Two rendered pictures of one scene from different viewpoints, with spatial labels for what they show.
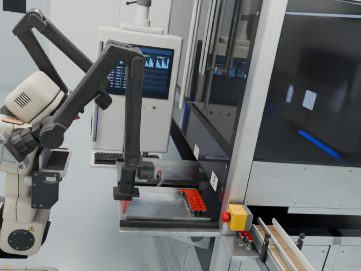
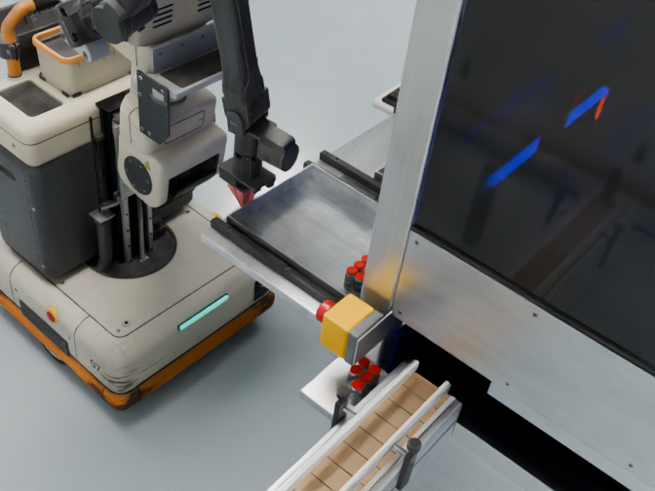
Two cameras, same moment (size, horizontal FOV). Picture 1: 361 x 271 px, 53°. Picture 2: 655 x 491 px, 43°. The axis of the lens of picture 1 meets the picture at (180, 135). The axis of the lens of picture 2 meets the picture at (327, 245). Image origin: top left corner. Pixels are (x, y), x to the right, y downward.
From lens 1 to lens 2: 1.11 m
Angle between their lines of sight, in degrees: 47
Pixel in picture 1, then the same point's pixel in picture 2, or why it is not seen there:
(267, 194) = (441, 322)
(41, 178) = (146, 88)
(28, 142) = (86, 18)
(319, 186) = (572, 383)
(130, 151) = (229, 97)
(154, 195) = (353, 209)
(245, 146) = (393, 187)
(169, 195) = not seen: hidden behind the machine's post
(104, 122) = not seen: hidden behind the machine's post
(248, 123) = (400, 137)
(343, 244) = not seen: outside the picture
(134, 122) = (226, 43)
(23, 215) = (137, 138)
